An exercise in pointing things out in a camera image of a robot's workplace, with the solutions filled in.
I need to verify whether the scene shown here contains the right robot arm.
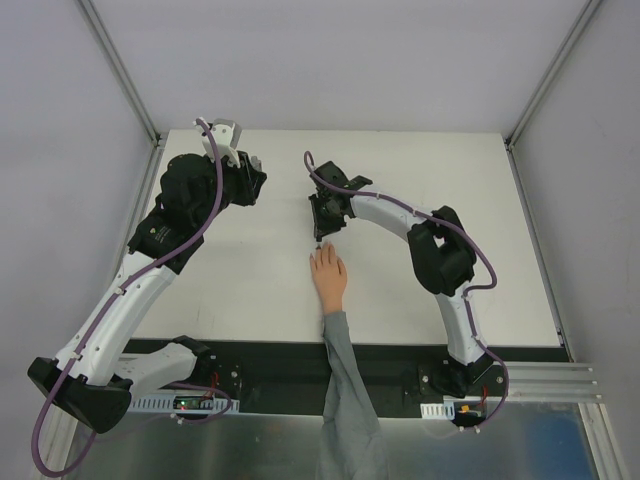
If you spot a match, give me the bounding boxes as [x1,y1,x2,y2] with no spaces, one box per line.
[305,153,493,398]

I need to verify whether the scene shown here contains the grey sleeve forearm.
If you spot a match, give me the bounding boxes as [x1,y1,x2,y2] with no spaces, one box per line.
[315,311,390,479]

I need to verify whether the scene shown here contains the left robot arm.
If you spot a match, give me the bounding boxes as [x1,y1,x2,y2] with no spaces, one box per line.
[28,151,267,434]

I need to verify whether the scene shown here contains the mannequin hand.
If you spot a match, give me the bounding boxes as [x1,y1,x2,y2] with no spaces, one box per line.
[309,242,348,315]

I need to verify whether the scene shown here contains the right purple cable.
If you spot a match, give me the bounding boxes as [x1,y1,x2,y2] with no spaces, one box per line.
[303,150,511,441]

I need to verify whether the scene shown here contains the left aluminium frame post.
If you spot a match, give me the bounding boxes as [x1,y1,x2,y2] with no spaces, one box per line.
[74,0,161,147]

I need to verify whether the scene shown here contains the aluminium frame post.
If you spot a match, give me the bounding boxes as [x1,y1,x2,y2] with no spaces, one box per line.
[504,0,606,152]
[74,0,161,147]

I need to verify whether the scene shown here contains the right white cable duct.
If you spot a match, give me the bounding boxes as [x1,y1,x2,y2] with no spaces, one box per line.
[420,401,455,421]

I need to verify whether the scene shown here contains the white cable duct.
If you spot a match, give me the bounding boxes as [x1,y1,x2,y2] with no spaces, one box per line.
[420,401,455,421]
[128,393,240,416]

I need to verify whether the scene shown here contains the left white cable duct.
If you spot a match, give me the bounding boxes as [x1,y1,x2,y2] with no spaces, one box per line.
[128,393,240,416]

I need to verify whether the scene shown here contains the aluminium rail bar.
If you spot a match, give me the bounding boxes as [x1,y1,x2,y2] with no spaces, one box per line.
[507,362,603,404]

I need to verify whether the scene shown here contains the right aluminium frame post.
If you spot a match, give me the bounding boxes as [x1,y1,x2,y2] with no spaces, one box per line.
[504,0,606,152]

